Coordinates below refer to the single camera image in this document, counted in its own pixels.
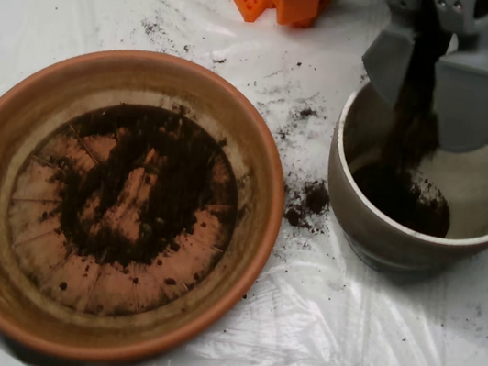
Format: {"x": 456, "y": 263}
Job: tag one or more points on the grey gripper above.
{"x": 485, "y": 98}

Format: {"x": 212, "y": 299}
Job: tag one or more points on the dark soil load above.
{"x": 416, "y": 103}

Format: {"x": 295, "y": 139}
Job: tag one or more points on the dark soil pile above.
{"x": 176, "y": 168}

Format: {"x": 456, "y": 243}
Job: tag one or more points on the spilled soil patch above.
{"x": 314, "y": 196}

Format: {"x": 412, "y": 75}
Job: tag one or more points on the clear plastic cover sheet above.
{"x": 342, "y": 324}

